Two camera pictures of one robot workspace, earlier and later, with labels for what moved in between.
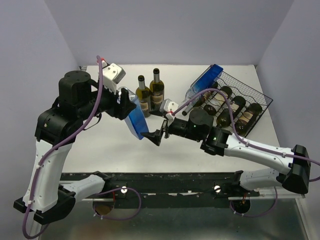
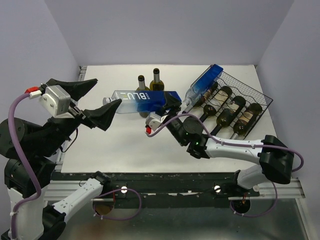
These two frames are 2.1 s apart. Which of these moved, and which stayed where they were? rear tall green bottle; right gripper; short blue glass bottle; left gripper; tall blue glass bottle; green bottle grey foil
Moved: tall blue glass bottle; left gripper; right gripper
Stayed: rear tall green bottle; green bottle grey foil; short blue glass bottle
